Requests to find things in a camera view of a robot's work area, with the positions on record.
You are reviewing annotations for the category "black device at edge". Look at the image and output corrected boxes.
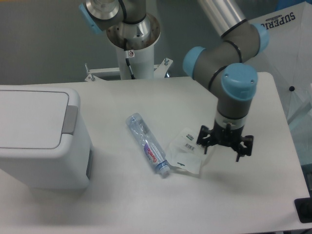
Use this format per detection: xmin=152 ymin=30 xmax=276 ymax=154
xmin=294 ymin=197 xmax=312 ymax=223

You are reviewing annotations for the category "white superior umbrella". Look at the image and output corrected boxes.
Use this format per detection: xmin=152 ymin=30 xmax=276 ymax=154
xmin=248 ymin=4 xmax=312 ymax=132

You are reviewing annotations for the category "clear plastic water bottle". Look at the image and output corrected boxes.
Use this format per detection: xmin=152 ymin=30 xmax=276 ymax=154
xmin=125 ymin=113 xmax=171 ymax=178

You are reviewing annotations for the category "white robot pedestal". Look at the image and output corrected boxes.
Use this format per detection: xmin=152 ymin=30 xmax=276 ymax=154
xmin=85 ymin=13 xmax=173 ymax=81

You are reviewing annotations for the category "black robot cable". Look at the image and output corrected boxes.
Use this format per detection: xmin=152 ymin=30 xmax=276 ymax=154
xmin=123 ymin=38 xmax=136 ymax=80

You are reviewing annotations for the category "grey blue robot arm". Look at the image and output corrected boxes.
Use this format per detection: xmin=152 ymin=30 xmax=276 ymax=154
xmin=79 ymin=0 xmax=269 ymax=158

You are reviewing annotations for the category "clear plastic packaging bag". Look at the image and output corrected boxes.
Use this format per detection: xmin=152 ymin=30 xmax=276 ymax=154
xmin=166 ymin=128 xmax=214 ymax=175

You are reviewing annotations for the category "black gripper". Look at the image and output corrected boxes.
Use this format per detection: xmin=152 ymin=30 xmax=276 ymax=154
xmin=196 ymin=120 xmax=254 ymax=162

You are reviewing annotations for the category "white trash can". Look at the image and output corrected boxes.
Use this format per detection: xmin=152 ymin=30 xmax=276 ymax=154
xmin=0 ymin=85 xmax=93 ymax=189

